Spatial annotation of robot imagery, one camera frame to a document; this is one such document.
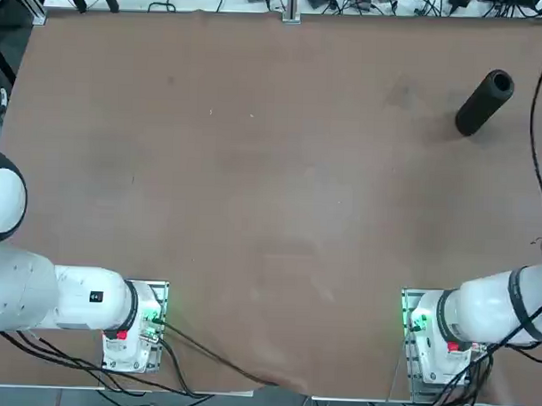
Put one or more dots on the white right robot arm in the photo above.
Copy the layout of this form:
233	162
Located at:
481	304

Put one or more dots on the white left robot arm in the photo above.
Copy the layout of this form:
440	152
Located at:
18	292

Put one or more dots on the black cylindrical vase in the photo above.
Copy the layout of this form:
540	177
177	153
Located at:
484	103

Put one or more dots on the black power adapter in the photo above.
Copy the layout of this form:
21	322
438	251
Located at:
460	0

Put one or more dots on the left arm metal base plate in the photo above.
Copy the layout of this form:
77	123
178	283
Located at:
161	292

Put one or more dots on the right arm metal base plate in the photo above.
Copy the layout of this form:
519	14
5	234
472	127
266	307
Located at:
407	301

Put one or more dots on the white table edge bracket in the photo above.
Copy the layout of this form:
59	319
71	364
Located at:
291	17

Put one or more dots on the aluminium post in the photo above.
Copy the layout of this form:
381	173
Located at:
292	1

